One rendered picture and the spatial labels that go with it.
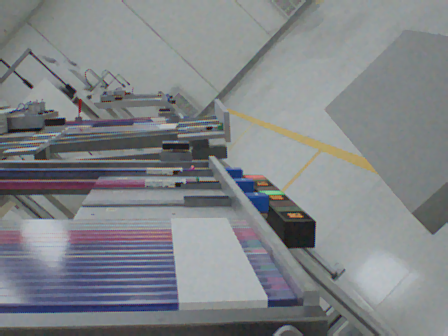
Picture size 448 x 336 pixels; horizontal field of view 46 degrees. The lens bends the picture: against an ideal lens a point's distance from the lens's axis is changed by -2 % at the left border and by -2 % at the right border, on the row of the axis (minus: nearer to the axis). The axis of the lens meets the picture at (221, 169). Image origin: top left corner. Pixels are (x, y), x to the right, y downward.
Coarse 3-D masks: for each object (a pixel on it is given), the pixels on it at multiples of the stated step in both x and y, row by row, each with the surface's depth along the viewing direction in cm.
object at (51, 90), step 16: (48, 64) 501; (48, 80) 511; (64, 80) 506; (80, 80) 537; (32, 96) 508; (48, 96) 510; (64, 96) 511; (80, 96) 509; (96, 96) 533; (112, 96) 549; (160, 96) 589; (64, 112) 514; (96, 112) 513; (112, 112) 588; (176, 112) 523
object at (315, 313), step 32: (0, 320) 32; (32, 320) 32; (64, 320) 32; (96, 320) 32; (128, 320) 32; (160, 320) 32; (192, 320) 32; (224, 320) 32; (256, 320) 33; (288, 320) 33; (320, 320) 33
